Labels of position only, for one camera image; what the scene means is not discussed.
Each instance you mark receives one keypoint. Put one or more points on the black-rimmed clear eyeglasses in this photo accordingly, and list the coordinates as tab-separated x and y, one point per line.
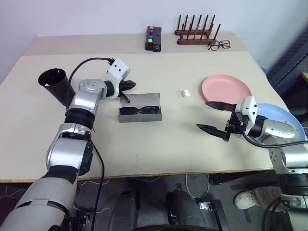
226	44

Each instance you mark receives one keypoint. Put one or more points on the black table frame bar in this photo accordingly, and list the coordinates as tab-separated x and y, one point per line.
240	178

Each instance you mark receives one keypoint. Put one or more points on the blue plastic round object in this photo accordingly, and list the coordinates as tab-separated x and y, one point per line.
264	70

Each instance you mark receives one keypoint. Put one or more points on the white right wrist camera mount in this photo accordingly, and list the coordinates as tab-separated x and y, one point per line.
250	106

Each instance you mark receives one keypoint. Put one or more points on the grey glasses case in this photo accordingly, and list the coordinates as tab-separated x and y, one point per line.
140	118

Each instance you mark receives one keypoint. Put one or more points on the plain black box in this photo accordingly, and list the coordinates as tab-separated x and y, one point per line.
157	39

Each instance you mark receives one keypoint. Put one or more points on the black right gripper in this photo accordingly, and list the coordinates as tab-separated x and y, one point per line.
234	124

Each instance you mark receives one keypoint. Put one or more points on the white shoe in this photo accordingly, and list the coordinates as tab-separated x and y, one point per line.
245	199

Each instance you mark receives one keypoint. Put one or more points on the dark grey rounded shape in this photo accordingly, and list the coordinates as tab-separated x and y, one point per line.
183	207
127	207

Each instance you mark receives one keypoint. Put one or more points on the black box with coloured buttons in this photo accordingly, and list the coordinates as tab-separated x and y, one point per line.
149	39

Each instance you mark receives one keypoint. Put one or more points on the black cylindrical cup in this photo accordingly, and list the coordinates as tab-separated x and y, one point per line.
57	89

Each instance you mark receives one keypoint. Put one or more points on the small metal bracket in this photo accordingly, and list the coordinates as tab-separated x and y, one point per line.
204	205

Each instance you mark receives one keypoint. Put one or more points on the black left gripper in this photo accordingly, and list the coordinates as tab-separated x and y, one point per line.
121	89

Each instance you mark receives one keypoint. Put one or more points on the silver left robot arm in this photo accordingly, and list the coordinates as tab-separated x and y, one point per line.
84	101

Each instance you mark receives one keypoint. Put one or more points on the pink plate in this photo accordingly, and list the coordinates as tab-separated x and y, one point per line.
226	90

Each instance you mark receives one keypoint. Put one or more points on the small white object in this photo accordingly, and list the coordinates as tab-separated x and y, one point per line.
185	93

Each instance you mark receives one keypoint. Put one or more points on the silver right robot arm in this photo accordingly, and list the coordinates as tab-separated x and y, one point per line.
279	128

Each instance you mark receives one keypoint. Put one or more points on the brown wooden peg rack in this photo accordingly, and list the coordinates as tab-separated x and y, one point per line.
195	42

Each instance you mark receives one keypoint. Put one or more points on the person's beige trouser leg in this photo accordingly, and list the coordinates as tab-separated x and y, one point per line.
268	196

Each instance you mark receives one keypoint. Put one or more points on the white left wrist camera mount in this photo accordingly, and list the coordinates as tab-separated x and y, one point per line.
118	69

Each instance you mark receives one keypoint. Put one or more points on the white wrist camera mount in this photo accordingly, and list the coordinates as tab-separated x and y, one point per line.
250	106
118	69

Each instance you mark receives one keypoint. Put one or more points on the black sunglasses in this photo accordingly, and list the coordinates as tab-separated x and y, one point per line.
127	111

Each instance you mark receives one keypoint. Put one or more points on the blue plate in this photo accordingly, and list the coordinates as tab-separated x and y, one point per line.
279	113

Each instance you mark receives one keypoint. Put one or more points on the black curved rim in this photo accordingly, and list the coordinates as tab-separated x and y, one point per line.
168	227

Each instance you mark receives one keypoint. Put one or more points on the dark ribbed panel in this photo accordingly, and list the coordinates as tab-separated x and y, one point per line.
291	62

